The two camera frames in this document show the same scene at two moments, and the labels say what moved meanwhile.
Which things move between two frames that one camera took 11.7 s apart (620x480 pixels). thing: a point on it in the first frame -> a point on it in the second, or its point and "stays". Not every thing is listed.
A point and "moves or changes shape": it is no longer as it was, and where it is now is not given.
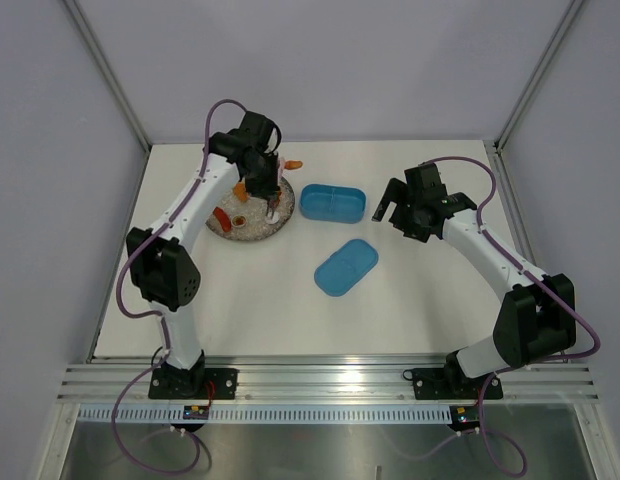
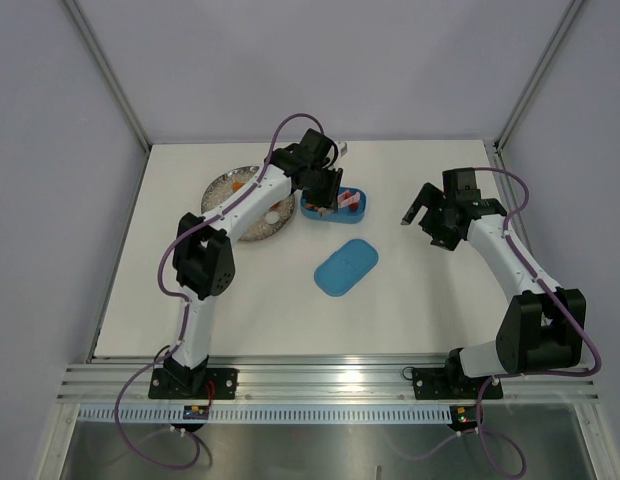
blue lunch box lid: (346, 268) stays
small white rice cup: (274, 219) stays
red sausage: (223, 219) moves or changes shape
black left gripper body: (264, 180) -> (323, 185)
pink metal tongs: (274, 199) -> (344, 200)
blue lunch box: (332, 203) stays
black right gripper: (393, 193) -> (430, 196)
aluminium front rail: (320, 384) stays
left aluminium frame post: (83, 24) stays
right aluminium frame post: (566, 20) stays
